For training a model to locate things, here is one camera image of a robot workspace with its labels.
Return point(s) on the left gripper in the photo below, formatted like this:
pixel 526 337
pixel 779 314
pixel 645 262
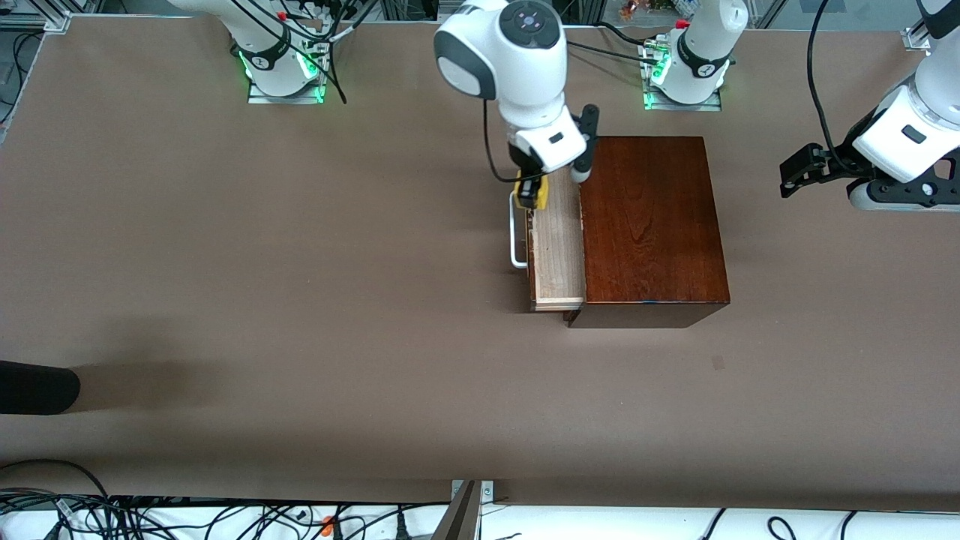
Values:
pixel 838 158

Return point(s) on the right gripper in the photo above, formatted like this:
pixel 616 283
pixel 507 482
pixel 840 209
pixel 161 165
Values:
pixel 523 161

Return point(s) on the yellow cube block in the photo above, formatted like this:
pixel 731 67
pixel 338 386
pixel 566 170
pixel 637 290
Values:
pixel 544 187

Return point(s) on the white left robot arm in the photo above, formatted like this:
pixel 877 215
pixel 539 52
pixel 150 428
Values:
pixel 705 45

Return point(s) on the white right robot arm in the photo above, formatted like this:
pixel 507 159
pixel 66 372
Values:
pixel 525 75

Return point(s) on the dark wooden drawer cabinet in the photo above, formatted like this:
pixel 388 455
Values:
pixel 652 225

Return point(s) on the copper coloured parts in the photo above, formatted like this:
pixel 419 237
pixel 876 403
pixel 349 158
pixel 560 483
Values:
pixel 632 9

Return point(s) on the brown table cover sheet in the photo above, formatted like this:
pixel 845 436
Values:
pixel 300 300

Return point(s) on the black power plug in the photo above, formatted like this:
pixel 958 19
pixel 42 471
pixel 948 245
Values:
pixel 401 529

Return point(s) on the black foam cylinder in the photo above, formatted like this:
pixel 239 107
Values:
pixel 37 386

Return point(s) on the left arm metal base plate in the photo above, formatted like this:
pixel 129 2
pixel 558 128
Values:
pixel 709 105

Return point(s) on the aluminium frame corner bracket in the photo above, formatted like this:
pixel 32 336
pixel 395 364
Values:
pixel 916 39

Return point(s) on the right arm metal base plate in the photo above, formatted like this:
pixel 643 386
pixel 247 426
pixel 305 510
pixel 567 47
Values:
pixel 259 97

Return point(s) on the small metal bracket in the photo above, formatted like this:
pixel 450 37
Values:
pixel 487 491

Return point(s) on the dark angled mount pole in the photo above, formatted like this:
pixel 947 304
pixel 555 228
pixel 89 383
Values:
pixel 459 521

